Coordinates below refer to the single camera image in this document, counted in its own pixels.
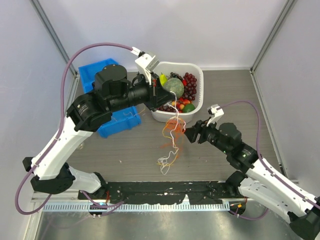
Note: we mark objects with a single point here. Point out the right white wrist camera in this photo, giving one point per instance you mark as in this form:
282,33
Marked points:
215,112

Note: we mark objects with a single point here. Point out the dark red grape bunch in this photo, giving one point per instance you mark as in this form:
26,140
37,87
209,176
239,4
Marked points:
189,81

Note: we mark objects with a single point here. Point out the white slotted cable duct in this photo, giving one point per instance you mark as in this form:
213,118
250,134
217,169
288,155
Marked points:
183,207

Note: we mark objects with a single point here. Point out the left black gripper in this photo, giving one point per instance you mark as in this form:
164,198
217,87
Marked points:
158,96

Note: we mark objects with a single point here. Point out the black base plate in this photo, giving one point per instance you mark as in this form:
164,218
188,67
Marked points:
166,192

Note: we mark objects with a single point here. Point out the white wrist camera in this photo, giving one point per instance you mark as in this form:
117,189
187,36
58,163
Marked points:
215,112
145,63

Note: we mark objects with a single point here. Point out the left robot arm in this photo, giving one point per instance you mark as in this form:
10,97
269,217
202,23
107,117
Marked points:
112,92

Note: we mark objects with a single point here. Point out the red yellow cherries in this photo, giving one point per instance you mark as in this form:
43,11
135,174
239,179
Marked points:
180,104

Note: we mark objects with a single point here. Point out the white plastic fruit basket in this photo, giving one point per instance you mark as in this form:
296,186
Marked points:
166,67

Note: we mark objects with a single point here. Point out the green netted melon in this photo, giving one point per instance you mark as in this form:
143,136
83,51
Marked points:
174,85

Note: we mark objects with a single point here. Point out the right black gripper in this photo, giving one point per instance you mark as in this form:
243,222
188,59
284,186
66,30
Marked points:
200,127

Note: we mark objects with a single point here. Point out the green lime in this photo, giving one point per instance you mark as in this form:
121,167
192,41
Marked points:
188,108

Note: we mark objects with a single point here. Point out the blue plastic compartment bin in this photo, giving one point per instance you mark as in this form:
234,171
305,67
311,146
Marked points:
121,120

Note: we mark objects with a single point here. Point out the green pear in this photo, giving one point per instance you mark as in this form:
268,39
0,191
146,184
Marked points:
163,79

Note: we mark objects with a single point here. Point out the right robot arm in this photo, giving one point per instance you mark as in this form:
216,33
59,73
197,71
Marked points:
255,178

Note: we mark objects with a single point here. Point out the small dark grape bunch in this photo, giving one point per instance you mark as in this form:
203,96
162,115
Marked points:
169,109

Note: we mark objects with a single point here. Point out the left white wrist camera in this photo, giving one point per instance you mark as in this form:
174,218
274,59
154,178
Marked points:
145,63

